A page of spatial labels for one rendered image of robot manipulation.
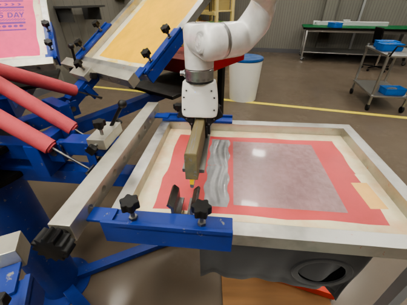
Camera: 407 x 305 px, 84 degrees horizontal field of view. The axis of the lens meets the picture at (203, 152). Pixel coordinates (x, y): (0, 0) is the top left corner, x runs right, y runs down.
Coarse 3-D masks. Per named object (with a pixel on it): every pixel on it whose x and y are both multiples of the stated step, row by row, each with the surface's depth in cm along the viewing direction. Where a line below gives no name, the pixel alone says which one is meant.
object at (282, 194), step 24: (168, 168) 76; (240, 168) 76; (168, 192) 67; (192, 192) 67; (240, 192) 66; (264, 192) 66; (288, 192) 66; (312, 192) 66; (336, 192) 66; (264, 216) 59; (288, 216) 59; (312, 216) 59; (336, 216) 59; (360, 216) 59; (384, 216) 59
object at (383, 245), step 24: (240, 120) 98; (360, 144) 81; (144, 168) 71; (384, 168) 70; (240, 240) 51; (264, 240) 50; (288, 240) 50; (312, 240) 49; (336, 240) 49; (360, 240) 49; (384, 240) 49
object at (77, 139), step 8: (72, 136) 77; (80, 136) 77; (88, 136) 77; (64, 144) 75; (72, 144) 74; (80, 144) 74; (112, 144) 73; (72, 152) 76; (80, 152) 76; (96, 152) 75; (104, 152) 75
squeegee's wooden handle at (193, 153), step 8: (200, 120) 65; (192, 128) 62; (200, 128) 60; (192, 136) 57; (200, 136) 57; (192, 144) 54; (200, 144) 57; (192, 152) 50; (200, 152) 58; (184, 160) 51; (192, 160) 51; (200, 160) 59; (192, 168) 52; (192, 176) 54
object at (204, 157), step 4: (208, 136) 70; (208, 140) 68; (204, 144) 66; (208, 144) 66; (204, 148) 64; (204, 152) 62; (204, 156) 61; (204, 160) 59; (184, 164) 58; (200, 164) 58; (204, 164) 58; (184, 168) 56; (200, 168) 56; (204, 168) 56; (200, 172) 57
